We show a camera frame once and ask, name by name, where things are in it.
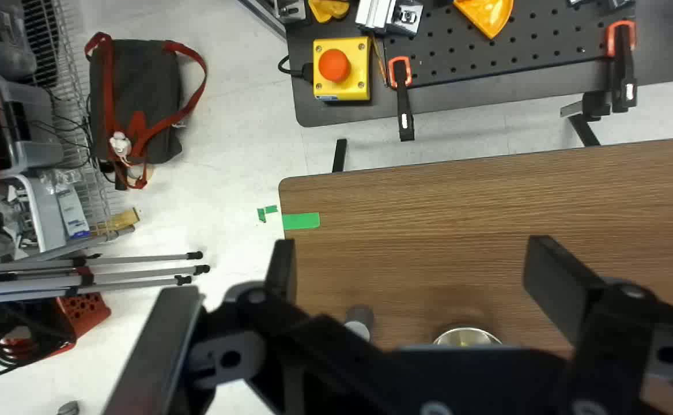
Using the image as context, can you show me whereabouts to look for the orange wedge piece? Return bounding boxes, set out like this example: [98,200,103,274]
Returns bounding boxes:
[451,0,515,41]

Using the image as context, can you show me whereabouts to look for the black white marker tag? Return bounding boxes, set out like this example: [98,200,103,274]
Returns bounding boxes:
[388,0,426,37]

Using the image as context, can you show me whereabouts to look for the aluminium bracket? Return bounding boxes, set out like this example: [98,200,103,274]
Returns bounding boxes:
[352,0,399,35]

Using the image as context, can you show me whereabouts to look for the metal bowl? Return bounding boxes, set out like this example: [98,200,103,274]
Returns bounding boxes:
[430,324,504,351]

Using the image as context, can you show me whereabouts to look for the black emergency stop cable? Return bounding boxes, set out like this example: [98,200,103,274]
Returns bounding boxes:
[277,54,316,80]

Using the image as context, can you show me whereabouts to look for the black perforated breadboard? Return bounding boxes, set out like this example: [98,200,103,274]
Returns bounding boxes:
[284,0,673,128]

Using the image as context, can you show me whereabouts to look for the small green floor tape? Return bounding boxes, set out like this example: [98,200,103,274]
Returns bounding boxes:
[255,202,280,225]

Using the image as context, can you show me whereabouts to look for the silver folded tripod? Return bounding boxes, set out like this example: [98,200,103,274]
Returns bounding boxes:
[0,250,212,306]

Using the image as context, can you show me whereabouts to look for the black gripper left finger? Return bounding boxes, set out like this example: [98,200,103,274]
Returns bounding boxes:
[263,238,299,308]

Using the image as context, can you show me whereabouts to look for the red perforated crate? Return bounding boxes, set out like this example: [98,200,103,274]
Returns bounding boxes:
[57,293,112,342]

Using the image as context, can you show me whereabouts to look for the long green tape strip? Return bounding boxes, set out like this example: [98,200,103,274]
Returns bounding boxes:
[280,210,323,232]

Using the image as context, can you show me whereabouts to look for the black table leg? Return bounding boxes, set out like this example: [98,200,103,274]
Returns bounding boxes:
[566,112,603,149]
[329,137,349,176]

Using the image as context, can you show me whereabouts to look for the orange black bar clamp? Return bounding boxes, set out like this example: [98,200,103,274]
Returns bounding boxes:
[385,54,416,142]
[580,18,640,118]

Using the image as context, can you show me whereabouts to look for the yellow emergency stop box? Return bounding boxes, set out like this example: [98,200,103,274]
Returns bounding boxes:
[309,35,375,103]

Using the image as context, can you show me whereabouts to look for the black floor cables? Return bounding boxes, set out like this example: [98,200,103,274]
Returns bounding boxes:
[0,299,77,381]

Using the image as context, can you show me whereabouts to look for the white plastic appliance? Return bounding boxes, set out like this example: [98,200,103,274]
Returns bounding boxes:
[0,170,93,256]

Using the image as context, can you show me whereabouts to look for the gray cylinder object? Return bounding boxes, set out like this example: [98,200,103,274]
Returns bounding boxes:
[343,305,377,342]

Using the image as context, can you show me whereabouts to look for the yellow wedge piece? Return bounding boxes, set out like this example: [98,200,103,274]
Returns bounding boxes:
[307,0,352,24]

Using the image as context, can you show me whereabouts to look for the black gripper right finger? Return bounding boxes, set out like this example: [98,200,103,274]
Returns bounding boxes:
[520,232,609,351]

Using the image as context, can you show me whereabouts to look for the black bag red straps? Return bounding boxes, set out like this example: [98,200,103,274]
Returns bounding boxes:
[82,29,209,191]

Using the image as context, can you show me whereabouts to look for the gray plastic box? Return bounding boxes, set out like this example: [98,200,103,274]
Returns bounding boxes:
[0,72,67,177]

